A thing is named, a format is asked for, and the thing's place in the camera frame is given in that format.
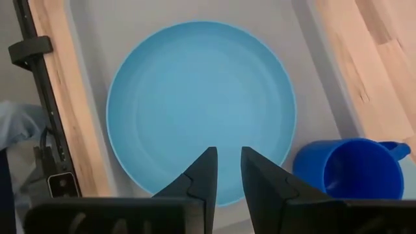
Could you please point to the grey plastic tray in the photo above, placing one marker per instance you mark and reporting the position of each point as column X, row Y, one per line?
column 312, row 97

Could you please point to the dark blue mug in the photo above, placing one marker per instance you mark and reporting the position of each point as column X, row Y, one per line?
column 357, row 172

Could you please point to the light blue plate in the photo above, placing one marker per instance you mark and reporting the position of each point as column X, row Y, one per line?
column 201, row 97

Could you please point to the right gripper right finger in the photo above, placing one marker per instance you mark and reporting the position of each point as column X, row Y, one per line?
column 292, row 214

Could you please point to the person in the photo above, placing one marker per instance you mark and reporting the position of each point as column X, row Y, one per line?
column 19, row 123

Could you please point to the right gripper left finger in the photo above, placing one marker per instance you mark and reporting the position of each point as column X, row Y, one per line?
column 130, row 216

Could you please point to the small black camera box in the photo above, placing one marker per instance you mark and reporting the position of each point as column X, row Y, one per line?
column 63, row 185

